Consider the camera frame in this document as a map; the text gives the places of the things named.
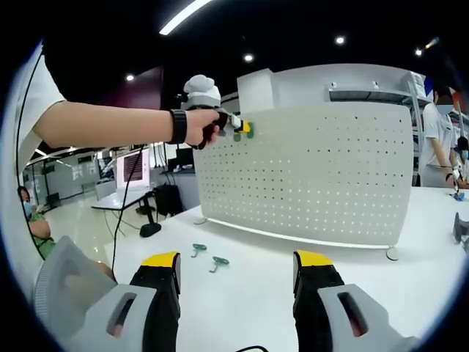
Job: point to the black bag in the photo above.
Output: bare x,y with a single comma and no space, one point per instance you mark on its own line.
168,199

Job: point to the dark grey handheld device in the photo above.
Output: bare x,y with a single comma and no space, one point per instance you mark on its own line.
459,227

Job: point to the person's white shirt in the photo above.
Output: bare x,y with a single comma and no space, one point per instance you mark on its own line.
36,102

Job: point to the small blue object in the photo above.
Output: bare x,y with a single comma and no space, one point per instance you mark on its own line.
459,197

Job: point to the white perforated mounting plate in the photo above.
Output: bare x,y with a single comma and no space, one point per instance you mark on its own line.
300,172

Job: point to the white side table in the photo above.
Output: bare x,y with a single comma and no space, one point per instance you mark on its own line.
113,201

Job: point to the long ceiling strip light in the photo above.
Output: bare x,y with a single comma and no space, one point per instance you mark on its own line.
183,18

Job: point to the black wristband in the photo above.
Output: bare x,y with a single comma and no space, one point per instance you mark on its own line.
177,126

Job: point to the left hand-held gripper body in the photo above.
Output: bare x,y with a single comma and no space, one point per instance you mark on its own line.
203,93

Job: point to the black computer mouse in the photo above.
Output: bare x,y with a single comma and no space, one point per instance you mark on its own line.
150,230

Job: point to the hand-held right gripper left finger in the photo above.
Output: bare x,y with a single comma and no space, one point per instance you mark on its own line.
157,311

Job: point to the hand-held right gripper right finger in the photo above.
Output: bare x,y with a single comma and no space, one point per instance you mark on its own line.
318,311

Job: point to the open white laptop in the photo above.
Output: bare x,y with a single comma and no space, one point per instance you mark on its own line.
132,170

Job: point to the grey metal shelf rack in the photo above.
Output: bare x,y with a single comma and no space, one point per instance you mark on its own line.
366,96

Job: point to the person's left hand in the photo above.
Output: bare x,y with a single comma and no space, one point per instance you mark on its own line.
199,122

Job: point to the dark red wall panel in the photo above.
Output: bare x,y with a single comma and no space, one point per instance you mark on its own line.
143,86

